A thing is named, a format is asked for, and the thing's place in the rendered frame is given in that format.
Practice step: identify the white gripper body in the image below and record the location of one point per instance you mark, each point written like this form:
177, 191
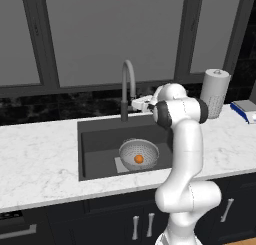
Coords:
139, 104

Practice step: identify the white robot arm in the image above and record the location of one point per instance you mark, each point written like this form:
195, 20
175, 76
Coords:
186, 149

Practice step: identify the grey curved sink faucet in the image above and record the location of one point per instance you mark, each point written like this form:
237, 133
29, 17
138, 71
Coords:
128, 72

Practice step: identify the white perforated colander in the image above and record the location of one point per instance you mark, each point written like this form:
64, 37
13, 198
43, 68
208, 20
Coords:
130, 152

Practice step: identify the orange tangerine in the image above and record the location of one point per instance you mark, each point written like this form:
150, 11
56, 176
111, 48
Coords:
139, 159

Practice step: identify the dark grey sink basin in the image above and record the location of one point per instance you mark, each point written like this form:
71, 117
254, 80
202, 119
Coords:
100, 145

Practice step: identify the pale square sink drain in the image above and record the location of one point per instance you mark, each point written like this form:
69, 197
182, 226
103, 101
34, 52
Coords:
120, 165

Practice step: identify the dark framed window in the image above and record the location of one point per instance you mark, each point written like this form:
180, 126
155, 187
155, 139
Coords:
110, 39

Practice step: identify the white paper towel roll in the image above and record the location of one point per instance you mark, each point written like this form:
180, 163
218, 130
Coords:
213, 89

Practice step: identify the blue and grey kitchen scale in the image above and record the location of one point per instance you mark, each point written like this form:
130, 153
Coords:
245, 108

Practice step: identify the dark cupboard door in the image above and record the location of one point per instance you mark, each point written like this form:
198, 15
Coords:
160, 229
110, 225
241, 215

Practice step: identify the black dishwasher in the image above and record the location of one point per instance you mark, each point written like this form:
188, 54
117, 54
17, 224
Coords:
16, 237

